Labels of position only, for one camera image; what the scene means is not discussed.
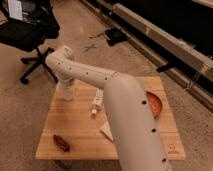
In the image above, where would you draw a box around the black object on floor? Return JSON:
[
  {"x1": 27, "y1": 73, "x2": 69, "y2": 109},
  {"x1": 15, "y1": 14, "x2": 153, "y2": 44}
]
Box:
[{"x1": 105, "y1": 28, "x2": 127, "y2": 46}]

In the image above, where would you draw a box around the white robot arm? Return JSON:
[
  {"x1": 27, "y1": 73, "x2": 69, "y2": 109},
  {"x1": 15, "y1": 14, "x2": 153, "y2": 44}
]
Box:
[{"x1": 46, "y1": 46, "x2": 172, "y2": 171}]

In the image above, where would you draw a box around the white ceramic cup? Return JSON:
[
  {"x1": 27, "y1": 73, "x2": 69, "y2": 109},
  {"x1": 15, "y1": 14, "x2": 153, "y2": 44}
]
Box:
[{"x1": 58, "y1": 82, "x2": 73, "y2": 101}]

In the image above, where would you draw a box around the dark red small object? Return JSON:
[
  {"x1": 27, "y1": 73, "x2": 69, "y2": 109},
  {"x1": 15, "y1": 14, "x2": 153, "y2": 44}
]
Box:
[{"x1": 53, "y1": 135, "x2": 70, "y2": 152}]

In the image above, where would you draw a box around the orange bowl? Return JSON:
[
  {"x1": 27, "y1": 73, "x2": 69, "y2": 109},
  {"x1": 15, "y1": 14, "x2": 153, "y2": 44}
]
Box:
[{"x1": 146, "y1": 91, "x2": 162, "y2": 118}]

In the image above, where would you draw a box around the black office chair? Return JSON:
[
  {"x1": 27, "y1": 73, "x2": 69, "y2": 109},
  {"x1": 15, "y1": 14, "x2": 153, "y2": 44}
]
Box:
[{"x1": 0, "y1": 0, "x2": 60, "y2": 84}]

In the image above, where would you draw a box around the wooden table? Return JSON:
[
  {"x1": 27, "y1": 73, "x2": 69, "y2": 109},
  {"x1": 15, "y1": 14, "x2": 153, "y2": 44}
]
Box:
[{"x1": 35, "y1": 76, "x2": 186, "y2": 161}]

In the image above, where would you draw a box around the white tube bottle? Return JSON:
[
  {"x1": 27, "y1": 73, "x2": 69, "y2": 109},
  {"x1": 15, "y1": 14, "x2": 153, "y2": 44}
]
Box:
[{"x1": 91, "y1": 89, "x2": 103, "y2": 118}]

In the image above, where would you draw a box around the white paper on chair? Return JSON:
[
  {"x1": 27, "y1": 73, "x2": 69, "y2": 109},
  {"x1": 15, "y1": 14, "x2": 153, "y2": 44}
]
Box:
[{"x1": 8, "y1": 0, "x2": 23, "y2": 20}]

